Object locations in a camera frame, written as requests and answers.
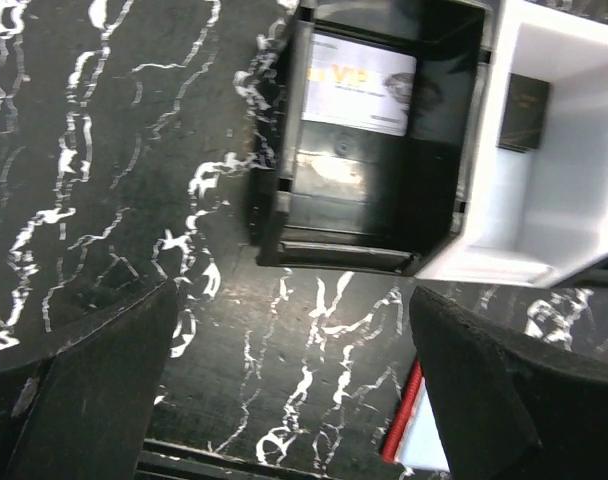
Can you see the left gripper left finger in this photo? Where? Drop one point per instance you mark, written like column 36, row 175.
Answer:
column 76, row 403

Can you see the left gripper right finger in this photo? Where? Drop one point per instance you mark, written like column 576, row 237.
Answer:
column 508, row 406

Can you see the red leather card holder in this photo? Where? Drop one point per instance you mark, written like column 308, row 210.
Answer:
column 413, row 440

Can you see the black card in grey tray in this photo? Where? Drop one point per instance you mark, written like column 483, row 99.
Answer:
column 524, row 114

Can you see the white VIP card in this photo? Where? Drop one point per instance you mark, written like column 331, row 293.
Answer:
column 358, row 86

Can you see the grey plastic tray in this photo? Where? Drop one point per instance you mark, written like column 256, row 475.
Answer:
column 540, row 218

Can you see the black box lid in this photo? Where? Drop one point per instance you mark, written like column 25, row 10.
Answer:
column 351, row 199

